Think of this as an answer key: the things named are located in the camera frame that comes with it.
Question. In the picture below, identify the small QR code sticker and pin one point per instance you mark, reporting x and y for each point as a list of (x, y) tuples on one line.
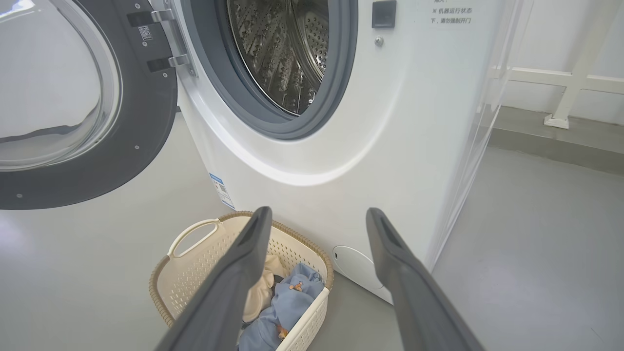
[(145, 33)]

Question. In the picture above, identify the white metal railing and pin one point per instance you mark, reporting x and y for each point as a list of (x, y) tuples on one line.
[(575, 80)]

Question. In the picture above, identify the small silver round button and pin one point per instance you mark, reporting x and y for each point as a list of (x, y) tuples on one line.
[(379, 41)]

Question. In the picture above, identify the white front-load washing machine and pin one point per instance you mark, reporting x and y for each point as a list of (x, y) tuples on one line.
[(414, 146)]

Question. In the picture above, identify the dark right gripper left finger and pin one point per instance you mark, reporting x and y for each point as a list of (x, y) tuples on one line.
[(229, 292)]

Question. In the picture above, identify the blue and cream bear-print garment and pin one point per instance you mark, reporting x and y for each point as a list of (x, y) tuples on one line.
[(263, 292)]

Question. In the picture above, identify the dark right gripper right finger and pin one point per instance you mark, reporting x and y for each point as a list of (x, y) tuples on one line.
[(414, 297)]

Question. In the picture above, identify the blue energy label sticker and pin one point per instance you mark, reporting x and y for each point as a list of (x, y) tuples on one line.
[(222, 190)]

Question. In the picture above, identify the black round glass washer door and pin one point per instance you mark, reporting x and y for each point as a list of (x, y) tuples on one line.
[(146, 146)]

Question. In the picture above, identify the round white filter cover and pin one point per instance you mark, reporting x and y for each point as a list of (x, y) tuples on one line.
[(356, 268)]

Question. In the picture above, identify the cream perforated laundry basket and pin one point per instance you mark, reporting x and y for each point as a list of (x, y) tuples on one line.
[(195, 273)]

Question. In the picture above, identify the chrome door hinge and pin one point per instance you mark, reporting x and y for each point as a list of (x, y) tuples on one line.
[(175, 39)]

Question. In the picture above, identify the black square door latch socket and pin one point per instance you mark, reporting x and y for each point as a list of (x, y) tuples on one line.
[(384, 13)]

